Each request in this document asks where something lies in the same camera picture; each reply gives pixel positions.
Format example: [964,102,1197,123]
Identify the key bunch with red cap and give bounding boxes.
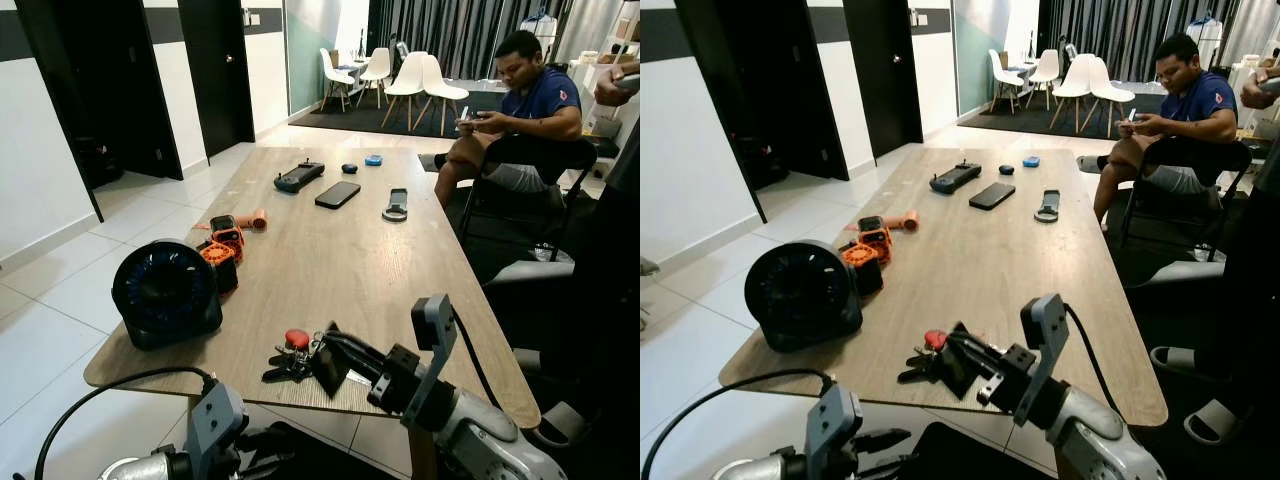
[261,328,323,386]
[897,328,959,387]

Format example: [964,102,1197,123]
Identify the white dining chair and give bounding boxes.
[384,51,431,131]
[319,47,358,113]
[1085,56,1137,139]
[356,46,394,110]
[1054,54,1099,132]
[1025,47,1064,110]
[418,54,470,138]
[987,48,1027,114]

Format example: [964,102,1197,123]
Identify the orange black power tool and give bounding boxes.
[196,214,247,296]
[840,214,894,297]

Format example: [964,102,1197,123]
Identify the black closed door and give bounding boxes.
[178,0,257,159]
[842,0,924,159]

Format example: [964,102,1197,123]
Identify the black smartphone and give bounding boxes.
[314,180,363,211]
[967,181,1017,212]

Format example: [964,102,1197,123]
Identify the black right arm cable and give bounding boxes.
[1064,303,1115,413]
[452,310,501,411]

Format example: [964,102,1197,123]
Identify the black and red object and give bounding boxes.
[730,135,776,189]
[74,135,127,188]

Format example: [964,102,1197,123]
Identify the grey striped curtain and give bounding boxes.
[1036,0,1226,83]
[366,0,564,82]

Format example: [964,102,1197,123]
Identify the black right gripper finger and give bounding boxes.
[320,321,391,370]
[945,320,1009,363]
[938,343,989,403]
[311,340,377,398]

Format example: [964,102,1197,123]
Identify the black open door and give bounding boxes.
[15,0,184,223]
[672,0,851,223]

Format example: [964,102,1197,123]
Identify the wooden table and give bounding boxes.
[83,146,542,480]
[717,147,1170,480]

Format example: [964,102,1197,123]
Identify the black folding chair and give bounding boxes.
[1118,134,1254,264]
[458,134,599,263]

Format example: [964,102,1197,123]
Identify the dark floor rug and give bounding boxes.
[289,88,511,139]
[957,90,1171,141]

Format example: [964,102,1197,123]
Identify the seated person in blue shirt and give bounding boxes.
[433,29,585,209]
[1076,32,1242,223]

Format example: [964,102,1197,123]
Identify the black round table fan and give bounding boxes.
[111,239,225,352]
[744,239,864,354]

